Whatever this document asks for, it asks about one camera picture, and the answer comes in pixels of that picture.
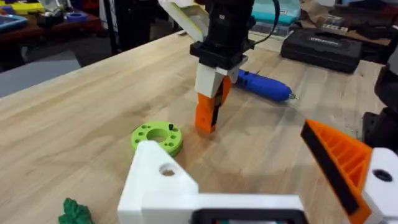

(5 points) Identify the teal plastic box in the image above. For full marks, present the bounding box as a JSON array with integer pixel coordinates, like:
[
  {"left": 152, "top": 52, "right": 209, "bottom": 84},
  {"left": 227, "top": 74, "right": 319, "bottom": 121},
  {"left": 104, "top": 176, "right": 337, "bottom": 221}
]
[{"left": 250, "top": 0, "right": 302, "bottom": 27}]

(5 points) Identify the left gripper orange white right finger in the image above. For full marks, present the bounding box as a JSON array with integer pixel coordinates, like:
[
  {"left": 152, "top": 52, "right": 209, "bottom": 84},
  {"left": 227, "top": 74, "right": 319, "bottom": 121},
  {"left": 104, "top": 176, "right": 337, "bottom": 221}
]
[{"left": 299, "top": 119, "right": 398, "bottom": 224}]

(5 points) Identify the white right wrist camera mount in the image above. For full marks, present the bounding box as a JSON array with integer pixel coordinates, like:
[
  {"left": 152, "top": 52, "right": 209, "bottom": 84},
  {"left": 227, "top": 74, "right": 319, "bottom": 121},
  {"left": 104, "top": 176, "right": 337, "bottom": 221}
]
[{"left": 157, "top": 0, "right": 210, "bottom": 43}]

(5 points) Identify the brown cardboard heap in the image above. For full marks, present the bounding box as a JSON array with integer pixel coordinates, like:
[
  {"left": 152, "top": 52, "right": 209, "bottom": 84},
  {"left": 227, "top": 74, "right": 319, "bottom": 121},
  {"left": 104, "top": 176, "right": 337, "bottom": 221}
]
[{"left": 300, "top": 0, "right": 398, "bottom": 47}]

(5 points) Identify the yellow toy block board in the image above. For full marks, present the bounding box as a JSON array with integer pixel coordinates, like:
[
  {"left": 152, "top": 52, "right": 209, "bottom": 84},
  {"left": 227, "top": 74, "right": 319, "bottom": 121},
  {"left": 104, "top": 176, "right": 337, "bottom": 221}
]
[{"left": 0, "top": 1, "right": 45, "bottom": 16}]

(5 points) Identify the left gripper bare white left finger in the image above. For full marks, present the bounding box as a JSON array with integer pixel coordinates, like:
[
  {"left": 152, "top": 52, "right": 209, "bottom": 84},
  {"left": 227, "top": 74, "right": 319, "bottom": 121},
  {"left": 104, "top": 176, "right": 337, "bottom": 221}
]
[{"left": 117, "top": 140, "right": 200, "bottom": 224}]

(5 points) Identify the black tool case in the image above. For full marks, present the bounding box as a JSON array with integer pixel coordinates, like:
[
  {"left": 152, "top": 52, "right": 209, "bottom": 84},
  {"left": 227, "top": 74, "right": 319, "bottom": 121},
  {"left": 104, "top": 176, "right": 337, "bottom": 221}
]
[{"left": 280, "top": 27, "right": 364, "bottom": 75}]

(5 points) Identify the green disc with holes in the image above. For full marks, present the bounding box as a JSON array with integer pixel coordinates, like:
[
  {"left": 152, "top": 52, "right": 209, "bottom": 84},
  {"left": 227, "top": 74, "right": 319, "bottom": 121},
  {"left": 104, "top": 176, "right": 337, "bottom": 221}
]
[{"left": 131, "top": 121, "right": 184, "bottom": 158}]

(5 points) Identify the dark wooden side table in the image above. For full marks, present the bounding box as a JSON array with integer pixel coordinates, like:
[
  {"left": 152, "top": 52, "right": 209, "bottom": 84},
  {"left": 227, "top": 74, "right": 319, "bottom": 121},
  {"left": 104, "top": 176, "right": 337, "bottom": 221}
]
[{"left": 0, "top": 13, "right": 105, "bottom": 47}]

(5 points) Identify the black cable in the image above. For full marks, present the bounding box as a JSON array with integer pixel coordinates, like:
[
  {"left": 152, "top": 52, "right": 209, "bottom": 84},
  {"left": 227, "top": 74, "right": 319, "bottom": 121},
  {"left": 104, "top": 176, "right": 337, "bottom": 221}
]
[{"left": 254, "top": 0, "right": 281, "bottom": 46}]

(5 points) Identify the blue electric screwdriver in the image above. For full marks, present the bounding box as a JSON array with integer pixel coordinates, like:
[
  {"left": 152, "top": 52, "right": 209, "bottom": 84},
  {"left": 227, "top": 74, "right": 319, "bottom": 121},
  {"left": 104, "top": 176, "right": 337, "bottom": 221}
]
[{"left": 234, "top": 68, "right": 300, "bottom": 103}]

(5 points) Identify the blue tape roll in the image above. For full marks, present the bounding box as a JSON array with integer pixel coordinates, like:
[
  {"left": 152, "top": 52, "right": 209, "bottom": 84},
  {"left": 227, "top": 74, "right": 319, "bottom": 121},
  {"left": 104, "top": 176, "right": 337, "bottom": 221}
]
[{"left": 65, "top": 11, "right": 89, "bottom": 24}]

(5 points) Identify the orange white finger of the right gripper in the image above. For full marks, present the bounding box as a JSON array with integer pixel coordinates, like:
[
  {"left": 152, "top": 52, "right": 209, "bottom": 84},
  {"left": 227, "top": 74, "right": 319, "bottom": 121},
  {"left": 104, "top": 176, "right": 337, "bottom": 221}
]
[
  {"left": 194, "top": 63, "right": 226, "bottom": 134},
  {"left": 216, "top": 65, "right": 241, "bottom": 109}
]

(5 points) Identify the green toy vegetable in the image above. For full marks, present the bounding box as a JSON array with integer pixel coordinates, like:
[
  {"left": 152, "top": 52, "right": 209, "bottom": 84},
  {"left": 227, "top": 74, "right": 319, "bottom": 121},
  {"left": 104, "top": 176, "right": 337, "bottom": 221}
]
[{"left": 58, "top": 197, "right": 95, "bottom": 224}]

